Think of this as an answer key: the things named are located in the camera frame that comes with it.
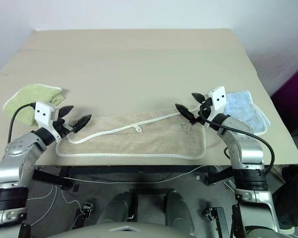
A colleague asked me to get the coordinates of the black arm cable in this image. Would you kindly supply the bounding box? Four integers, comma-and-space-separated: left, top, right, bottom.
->
9, 102, 38, 144
199, 108, 275, 175

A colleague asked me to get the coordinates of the green folded towel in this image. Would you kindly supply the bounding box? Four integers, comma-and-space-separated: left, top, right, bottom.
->
2, 84, 66, 127

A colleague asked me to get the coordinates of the black metal floor bracket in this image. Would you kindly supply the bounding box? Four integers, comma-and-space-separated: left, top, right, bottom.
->
82, 202, 94, 221
204, 206, 226, 224

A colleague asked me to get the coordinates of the beige towel with white trim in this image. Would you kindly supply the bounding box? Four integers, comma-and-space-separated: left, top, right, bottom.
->
55, 105, 207, 161

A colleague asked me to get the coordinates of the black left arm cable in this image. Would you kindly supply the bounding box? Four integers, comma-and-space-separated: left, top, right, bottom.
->
9, 102, 38, 144

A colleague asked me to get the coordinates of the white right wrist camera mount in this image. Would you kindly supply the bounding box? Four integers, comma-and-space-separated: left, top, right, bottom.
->
207, 86, 227, 118

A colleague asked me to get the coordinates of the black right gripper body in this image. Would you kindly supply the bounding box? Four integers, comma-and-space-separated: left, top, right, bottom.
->
194, 97, 213, 125

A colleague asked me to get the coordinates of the blue folded towel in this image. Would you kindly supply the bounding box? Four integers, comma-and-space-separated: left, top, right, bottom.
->
223, 90, 272, 136

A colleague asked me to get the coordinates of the grey robot torso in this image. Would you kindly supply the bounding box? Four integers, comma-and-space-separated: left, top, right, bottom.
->
46, 222, 197, 238

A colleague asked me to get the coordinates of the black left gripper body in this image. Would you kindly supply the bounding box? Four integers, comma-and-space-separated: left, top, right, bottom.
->
53, 118, 76, 139

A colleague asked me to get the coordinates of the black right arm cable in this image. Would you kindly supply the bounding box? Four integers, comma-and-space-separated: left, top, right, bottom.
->
199, 108, 275, 175

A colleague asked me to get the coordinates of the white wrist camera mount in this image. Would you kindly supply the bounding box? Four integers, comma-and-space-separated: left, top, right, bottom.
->
207, 86, 227, 118
34, 101, 61, 138

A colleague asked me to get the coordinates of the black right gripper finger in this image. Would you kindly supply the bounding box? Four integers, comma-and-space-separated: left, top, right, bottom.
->
175, 103, 198, 124
191, 92, 207, 104

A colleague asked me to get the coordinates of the black table frame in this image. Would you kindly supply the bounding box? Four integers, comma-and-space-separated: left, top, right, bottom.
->
0, 164, 238, 191

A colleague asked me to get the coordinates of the purple wall panel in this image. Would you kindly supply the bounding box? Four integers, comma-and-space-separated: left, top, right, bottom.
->
269, 61, 298, 141

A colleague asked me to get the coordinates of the dark rounded robot leg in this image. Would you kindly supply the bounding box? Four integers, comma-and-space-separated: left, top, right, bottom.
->
98, 191, 139, 227
163, 190, 197, 237

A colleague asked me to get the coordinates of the long white cable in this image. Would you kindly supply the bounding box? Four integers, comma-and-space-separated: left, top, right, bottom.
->
27, 165, 209, 207

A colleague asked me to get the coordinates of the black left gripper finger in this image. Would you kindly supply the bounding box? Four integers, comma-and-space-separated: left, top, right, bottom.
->
74, 114, 93, 132
59, 105, 75, 118

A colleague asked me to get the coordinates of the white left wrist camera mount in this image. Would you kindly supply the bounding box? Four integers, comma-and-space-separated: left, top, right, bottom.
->
34, 101, 61, 138

